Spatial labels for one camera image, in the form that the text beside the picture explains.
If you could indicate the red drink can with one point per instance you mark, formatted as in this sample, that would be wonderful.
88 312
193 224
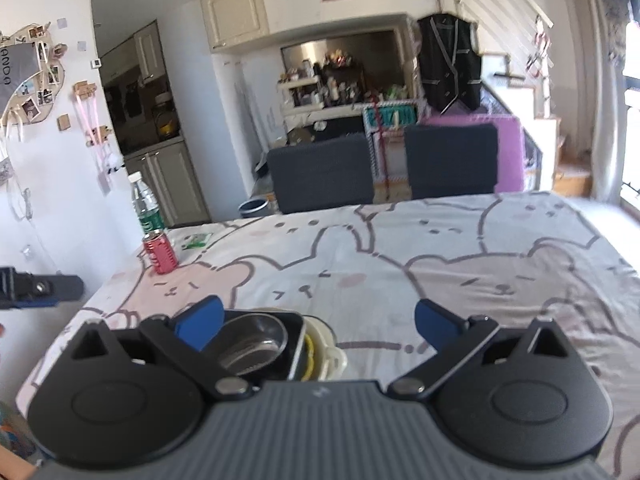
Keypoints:
161 255

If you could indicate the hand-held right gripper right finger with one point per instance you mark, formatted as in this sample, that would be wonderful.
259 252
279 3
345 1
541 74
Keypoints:
437 322

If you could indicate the clear water bottle green label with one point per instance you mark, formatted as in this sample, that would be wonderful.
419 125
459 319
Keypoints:
147 210

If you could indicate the dark grey chair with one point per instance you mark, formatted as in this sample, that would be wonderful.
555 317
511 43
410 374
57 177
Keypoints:
450 160
320 175

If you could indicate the cartoon printed tablecloth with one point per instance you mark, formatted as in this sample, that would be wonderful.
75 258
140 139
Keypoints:
400 260

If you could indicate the black jacket with white trim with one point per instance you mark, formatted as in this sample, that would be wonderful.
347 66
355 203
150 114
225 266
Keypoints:
450 60

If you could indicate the photo wall decoration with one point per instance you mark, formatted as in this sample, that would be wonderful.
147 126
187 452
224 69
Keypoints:
25 100

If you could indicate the green wipes packet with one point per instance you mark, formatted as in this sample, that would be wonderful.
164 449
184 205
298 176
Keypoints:
196 241

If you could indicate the cream wall cabinet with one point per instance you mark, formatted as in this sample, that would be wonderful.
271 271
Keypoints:
235 12

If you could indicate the cluttered white shelf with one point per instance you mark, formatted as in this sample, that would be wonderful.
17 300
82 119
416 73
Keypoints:
320 90

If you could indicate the teal crate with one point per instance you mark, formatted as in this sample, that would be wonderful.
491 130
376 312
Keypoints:
395 115

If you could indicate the window curtain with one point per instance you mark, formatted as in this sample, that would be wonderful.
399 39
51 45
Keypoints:
605 110

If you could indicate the grey kitchen base cabinet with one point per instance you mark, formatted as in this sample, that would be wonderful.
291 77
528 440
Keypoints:
170 185

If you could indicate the grey trash bin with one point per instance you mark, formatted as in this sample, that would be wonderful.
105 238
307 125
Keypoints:
252 208

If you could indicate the rectangular steel container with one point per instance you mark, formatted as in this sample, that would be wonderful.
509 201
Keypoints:
297 342

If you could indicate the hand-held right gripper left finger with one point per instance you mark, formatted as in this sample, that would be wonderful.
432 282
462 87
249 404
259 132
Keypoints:
200 322

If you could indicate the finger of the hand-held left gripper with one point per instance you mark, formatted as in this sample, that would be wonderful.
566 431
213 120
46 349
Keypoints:
50 287

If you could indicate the round steel bowl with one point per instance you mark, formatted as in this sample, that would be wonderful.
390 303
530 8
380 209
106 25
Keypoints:
255 340

